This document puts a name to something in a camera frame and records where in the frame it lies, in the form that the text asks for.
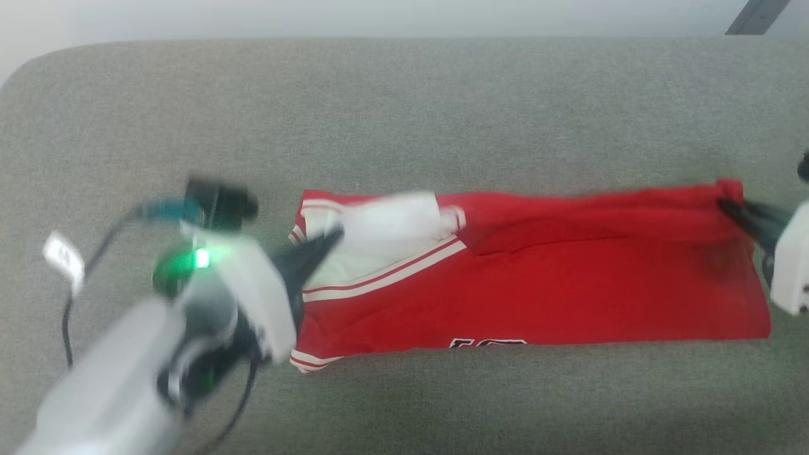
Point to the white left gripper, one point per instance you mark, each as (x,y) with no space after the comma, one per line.
(253,284)

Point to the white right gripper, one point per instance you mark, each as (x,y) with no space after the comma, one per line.
(793,265)

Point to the red and white jersey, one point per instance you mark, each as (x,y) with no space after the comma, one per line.
(537,284)

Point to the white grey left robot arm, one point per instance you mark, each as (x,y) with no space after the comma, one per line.
(120,373)

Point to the dark grey slanted bar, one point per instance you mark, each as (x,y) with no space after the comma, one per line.
(755,16)

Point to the grey fabric sofa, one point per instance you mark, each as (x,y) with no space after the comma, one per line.
(442,107)

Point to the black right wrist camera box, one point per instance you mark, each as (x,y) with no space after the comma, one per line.
(804,167)

